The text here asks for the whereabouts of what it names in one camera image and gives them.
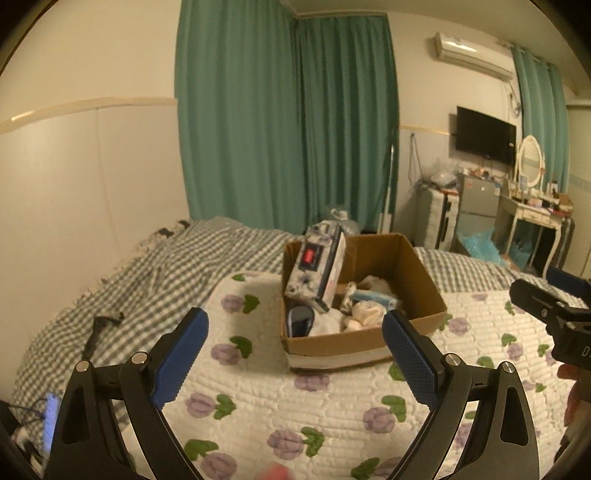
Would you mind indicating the white oval mirror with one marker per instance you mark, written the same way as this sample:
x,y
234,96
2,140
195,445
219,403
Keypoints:
x,y
530,159

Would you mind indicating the person's right hand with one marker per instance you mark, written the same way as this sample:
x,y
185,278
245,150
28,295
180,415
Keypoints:
x,y
567,370

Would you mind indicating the white air conditioner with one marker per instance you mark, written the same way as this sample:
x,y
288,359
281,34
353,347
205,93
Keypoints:
x,y
473,53

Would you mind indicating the brown floral pillow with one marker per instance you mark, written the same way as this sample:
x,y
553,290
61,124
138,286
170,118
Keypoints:
x,y
171,229

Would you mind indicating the knotted white sock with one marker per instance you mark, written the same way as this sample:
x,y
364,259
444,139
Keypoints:
x,y
376,283

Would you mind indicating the large printed tissue pack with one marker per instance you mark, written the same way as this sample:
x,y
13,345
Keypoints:
x,y
314,263

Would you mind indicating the white vanity table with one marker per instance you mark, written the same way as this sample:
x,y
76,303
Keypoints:
x,y
535,214

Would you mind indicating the wide green curtain panel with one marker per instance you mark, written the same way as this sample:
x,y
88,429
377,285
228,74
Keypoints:
x,y
235,115

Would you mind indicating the white mop pole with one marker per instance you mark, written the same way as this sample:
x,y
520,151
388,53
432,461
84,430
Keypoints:
x,y
390,184

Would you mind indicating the brown cardboard box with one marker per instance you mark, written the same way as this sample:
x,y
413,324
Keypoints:
x,y
341,348

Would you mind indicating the white ribbed suitcase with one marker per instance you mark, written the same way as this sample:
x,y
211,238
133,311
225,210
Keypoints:
x,y
436,217

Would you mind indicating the black wall television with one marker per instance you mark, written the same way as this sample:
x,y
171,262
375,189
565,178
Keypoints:
x,y
485,134

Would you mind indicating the clear plastic bag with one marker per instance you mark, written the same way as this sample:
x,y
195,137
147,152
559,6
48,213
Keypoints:
x,y
442,175

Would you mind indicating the blue plastic bag pile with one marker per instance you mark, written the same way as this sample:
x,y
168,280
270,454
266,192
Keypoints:
x,y
480,247

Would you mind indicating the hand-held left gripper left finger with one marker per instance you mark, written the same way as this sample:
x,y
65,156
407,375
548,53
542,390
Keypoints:
x,y
178,357

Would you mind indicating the grey small fridge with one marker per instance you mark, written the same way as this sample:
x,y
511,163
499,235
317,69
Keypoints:
x,y
478,203

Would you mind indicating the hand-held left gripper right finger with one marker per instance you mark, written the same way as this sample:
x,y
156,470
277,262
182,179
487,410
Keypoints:
x,y
411,360

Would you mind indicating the cream cloth bundle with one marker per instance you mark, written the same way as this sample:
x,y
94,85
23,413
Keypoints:
x,y
364,317

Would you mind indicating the white floral quilt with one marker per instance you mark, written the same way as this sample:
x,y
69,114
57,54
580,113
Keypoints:
x,y
258,397

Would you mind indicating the grey checked bed sheet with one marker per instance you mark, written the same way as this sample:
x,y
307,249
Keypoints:
x,y
161,270

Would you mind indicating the lit phone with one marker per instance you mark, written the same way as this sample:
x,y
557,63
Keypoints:
x,y
51,422

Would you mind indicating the light blue white cloth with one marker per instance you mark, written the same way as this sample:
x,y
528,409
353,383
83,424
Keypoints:
x,y
375,299

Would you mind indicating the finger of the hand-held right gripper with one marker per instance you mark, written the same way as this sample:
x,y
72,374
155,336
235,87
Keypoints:
x,y
570,281
531,297

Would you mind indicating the white cloth bundle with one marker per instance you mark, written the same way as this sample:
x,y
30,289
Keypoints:
x,y
328,323

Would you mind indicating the corner green curtain panel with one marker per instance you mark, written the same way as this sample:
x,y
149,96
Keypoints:
x,y
351,120

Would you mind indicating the green window curtain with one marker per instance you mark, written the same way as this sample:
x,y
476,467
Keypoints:
x,y
540,101

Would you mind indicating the clear water jug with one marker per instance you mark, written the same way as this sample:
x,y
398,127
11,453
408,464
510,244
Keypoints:
x,y
344,221

